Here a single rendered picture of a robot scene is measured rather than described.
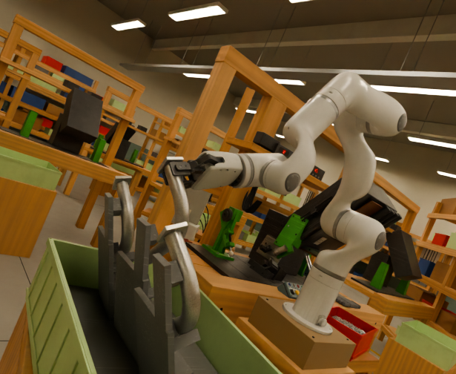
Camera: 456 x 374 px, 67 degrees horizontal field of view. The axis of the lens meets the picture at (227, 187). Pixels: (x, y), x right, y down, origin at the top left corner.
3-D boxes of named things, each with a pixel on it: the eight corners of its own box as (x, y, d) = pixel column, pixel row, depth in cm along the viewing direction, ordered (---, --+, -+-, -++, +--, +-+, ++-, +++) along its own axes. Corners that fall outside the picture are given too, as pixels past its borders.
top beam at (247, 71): (363, 162, 271) (368, 152, 271) (223, 61, 179) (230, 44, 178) (354, 160, 278) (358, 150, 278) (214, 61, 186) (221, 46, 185)
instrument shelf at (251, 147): (337, 197, 244) (339, 191, 244) (250, 149, 188) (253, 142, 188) (311, 188, 263) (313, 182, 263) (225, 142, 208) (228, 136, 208)
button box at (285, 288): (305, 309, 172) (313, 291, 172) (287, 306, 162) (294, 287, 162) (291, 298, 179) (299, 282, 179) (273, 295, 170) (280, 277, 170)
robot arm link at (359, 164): (349, 253, 118) (312, 234, 131) (369, 243, 125) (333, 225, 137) (373, 104, 101) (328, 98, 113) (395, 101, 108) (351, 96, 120)
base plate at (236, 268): (351, 304, 223) (352, 301, 223) (228, 280, 155) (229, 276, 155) (302, 274, 256) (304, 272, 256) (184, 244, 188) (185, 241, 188)
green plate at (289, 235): (295, 257, 193) (314, 226, 196) (287, 251, 188) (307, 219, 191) (280, 249, 202) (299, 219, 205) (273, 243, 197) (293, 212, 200)
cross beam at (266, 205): (314, 233, 273) (318, 222, 273) (180, 181, 192) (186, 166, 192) (308, 231, 277) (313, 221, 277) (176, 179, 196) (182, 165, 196)
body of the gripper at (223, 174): (220, 168, 89) (182, 170, 82) (241, 145, 82) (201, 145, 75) (230, 194, 86) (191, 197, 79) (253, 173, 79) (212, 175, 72)
